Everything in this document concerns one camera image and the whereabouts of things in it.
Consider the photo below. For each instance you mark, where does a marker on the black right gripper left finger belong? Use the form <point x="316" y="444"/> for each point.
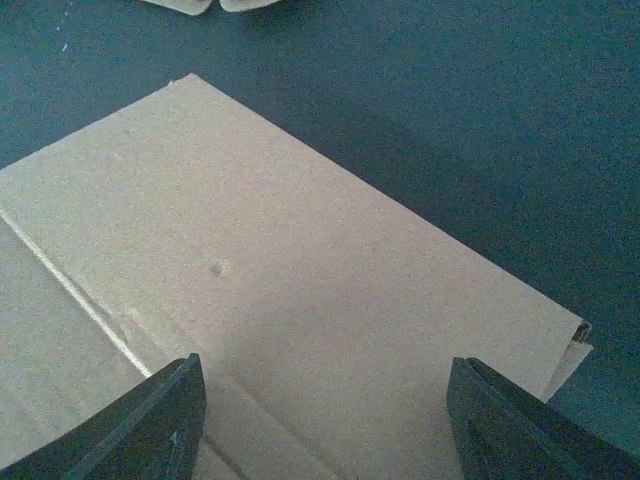
<point x="151" y="432"/>

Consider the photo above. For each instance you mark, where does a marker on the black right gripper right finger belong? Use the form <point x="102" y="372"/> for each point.
<point x="503" y="432"/>

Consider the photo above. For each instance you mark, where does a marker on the brown cardboard box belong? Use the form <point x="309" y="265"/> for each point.
<point x="326" y="315"/>

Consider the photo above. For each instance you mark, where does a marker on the stack of flat cardboard blanks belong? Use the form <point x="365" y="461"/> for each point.
<point x="197" y="7"/>

